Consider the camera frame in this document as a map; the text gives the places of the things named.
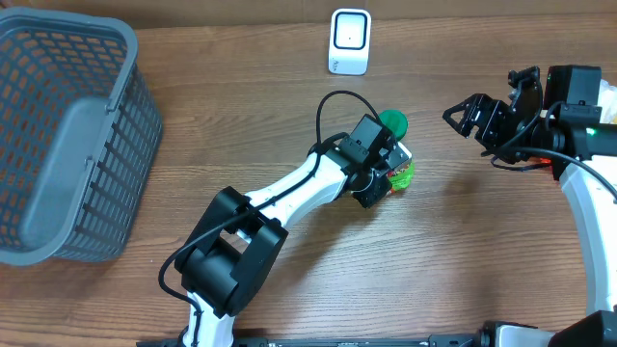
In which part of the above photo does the green candy bag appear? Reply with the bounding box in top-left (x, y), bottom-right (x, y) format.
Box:
top-left (388, 163), bottom-right (415, 194)

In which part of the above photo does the white brown cookie bag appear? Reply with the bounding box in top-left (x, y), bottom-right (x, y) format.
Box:
top-left (598, 79), bottom-right (617, 124)

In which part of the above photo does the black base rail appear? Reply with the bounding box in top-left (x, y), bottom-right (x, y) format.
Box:
top-left (137, 332), bottom-right (488, 347)

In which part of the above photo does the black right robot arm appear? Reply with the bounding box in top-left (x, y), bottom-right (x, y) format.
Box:
top-left (443, 65), bottom-right (616, 346)

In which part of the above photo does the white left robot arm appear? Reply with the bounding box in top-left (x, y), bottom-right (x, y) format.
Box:
top-left (174, 113), bottom-right (410, 346)

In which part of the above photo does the grey plastic basket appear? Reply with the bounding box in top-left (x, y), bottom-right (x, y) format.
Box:
top-left (1, 7), bottom-right (163, 266)

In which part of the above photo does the green capped bottle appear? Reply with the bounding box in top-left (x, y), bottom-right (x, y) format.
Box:
top-left (379, 110), bottom-right (409, 141)

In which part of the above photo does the white barcode scanner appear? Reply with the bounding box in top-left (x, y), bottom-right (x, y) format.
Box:
top-left (328, 8), bottom-right (372, 75)

